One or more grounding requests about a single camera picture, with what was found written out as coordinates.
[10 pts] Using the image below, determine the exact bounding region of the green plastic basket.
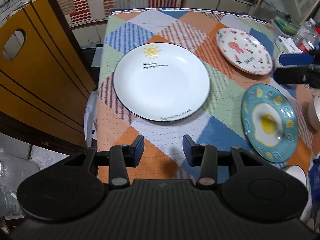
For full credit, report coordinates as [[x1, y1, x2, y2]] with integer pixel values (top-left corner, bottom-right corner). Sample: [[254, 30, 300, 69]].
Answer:
[[271, 16, 298, 36]]

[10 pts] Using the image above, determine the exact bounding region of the white plate with sun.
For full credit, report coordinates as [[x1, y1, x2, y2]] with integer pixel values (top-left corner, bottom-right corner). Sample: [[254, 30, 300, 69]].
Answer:
[[113, 42, 210, 122]]

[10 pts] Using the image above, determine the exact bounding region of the white bowl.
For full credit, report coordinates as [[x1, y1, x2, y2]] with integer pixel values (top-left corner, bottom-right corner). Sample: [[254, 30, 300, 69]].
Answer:
[[308, 96, 320, 131], [284, 165, 306, 186]]

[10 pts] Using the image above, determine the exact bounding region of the blue fried egg plate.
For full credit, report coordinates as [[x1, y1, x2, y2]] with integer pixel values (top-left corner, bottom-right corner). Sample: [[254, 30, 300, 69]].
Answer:
[[241, 83, 298, 163]]

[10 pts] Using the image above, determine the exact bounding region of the white tissue pack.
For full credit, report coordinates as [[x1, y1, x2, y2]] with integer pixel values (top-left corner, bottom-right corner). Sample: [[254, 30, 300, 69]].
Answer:
[[276, 36, 302, 54]]

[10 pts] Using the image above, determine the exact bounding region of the water bottle red cap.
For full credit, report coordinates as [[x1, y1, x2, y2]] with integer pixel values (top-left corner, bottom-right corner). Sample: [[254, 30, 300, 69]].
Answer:
[[293, 18, 319, 52]]

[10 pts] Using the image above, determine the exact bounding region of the patchwork tablecloth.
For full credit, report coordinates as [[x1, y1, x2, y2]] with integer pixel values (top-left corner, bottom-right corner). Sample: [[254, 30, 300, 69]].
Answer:
[[96, 8, 320, 181]]

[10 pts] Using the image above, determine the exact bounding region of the yellow wooden cabinet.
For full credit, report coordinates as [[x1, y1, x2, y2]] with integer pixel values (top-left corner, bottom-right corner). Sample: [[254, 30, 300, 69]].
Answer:
[[1, 0, 96, 154]]

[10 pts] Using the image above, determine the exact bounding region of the white lovely bear plate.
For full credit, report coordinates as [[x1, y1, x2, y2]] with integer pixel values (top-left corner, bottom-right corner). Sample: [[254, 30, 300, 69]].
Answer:
[[216, 28, 273, 75]]

